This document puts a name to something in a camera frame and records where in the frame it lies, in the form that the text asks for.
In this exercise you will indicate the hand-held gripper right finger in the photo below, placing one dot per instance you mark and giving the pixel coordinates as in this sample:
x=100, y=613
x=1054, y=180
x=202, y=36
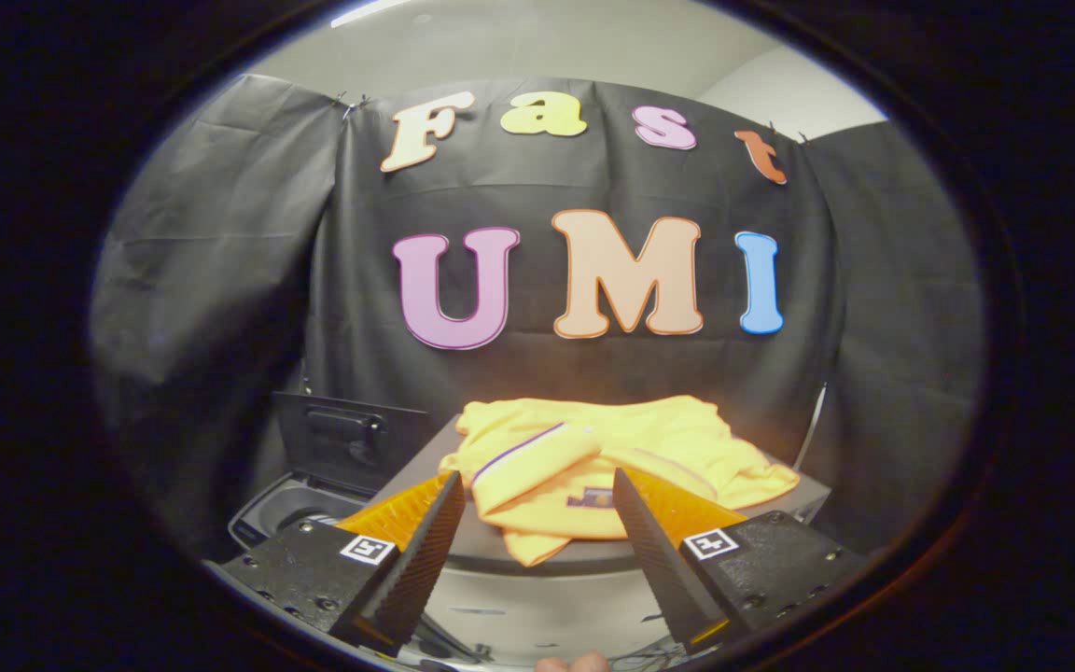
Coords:
x=659, y=560

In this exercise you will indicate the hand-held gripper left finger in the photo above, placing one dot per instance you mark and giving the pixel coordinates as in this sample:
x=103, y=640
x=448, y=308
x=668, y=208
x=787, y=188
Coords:
x=421, y=560

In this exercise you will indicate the yellow sports jersey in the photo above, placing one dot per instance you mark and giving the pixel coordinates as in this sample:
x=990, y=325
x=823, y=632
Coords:
x=593, y=448

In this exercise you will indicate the black backdrop cloth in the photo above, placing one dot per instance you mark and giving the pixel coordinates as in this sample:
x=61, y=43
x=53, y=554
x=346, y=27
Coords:
x=220, y=280

